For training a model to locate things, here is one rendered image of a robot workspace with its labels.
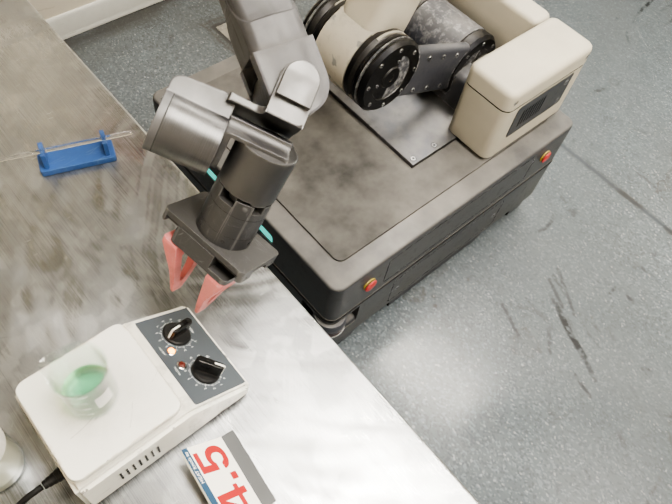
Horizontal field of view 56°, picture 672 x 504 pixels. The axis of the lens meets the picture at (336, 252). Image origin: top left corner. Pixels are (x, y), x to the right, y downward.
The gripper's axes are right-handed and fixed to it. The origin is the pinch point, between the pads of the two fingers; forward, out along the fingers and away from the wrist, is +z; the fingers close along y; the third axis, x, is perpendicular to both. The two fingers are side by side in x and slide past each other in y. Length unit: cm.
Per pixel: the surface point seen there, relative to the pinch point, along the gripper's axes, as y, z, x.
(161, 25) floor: -110, 40, 131
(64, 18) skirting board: -126, 47, 106
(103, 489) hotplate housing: 6.9, 15.0, -12.5
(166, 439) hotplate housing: 8.0, 10.4, -7.0
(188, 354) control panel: 3.0, 7.1, 0.3
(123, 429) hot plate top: 5.0, 8.7, -10.7
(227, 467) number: 14.3, 11.8, -3.2
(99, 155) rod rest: -28.1, 6.8, 15.8
